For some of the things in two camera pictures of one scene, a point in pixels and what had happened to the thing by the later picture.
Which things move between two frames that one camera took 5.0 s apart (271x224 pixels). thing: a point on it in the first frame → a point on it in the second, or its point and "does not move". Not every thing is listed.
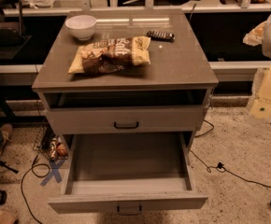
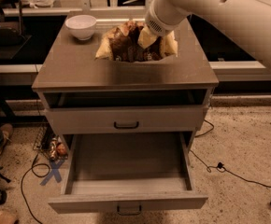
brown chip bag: x=111 y=55 → x=121 y=43
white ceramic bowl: x=81 y=25 does not move
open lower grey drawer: x=127 y=173 does not move
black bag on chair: x=1 y=35 does not move
